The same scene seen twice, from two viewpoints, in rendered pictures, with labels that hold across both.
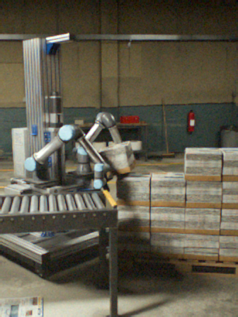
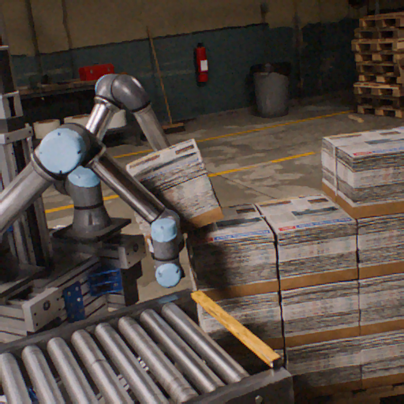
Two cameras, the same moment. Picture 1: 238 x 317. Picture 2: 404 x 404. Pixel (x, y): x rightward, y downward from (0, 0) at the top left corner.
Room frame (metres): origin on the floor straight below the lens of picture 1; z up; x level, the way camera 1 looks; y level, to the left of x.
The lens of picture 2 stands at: (1.37, 0.34, 1.57)
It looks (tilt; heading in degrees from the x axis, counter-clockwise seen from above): 18 degrees down; 344
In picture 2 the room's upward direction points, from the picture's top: 6 degrees counter-clockwise
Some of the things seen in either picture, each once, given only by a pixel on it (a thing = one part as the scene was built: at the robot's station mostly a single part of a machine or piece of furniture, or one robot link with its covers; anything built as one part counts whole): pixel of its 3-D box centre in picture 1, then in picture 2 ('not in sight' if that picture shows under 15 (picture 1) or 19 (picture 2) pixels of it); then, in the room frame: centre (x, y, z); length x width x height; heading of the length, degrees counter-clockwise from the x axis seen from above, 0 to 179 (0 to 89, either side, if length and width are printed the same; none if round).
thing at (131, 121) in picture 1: (108, 138); (63, 111); (9.42, -0.32, 0.55); 1.80 x 0.70 x 1.09; 97
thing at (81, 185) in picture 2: (83, 154); (84, 185); (3.70, 0.11, 0.98); 0.13 x 0.12 x 0.14; 20
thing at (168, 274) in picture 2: (99, 182); (168, 270); (3.04, -0.03, 0.85); 0.11 x 0.08 x 0.09; 167
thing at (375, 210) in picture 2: (201, 173); (373, 193); (3.30, -0.91, 0.86); 0.38 x 0.29 x 0.04; 168
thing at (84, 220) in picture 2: (83, 166); (90, 214); (3.70, 0.11, 0.87); 0.15 x 0.15 x 0.10
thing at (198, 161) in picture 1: (202, 163); (372, 170); (3.31, -0.91, 0.95); 0.38 x 0.29 x 0.23; 168
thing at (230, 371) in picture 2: (98, 203); (202, 343); (2.70, -0.02, 0.77); 0.47 x 0.05 x 0.05; 7
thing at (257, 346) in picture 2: (110, 198); (231, 323); (2.70, -0.10, 0.81); 0.43 x 0.03 x 0.02; 7
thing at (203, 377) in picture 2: (89, 203); (179, 351); (2.69, 0.05, 0.77); 0.47 x 0.05 x 0.05; 7
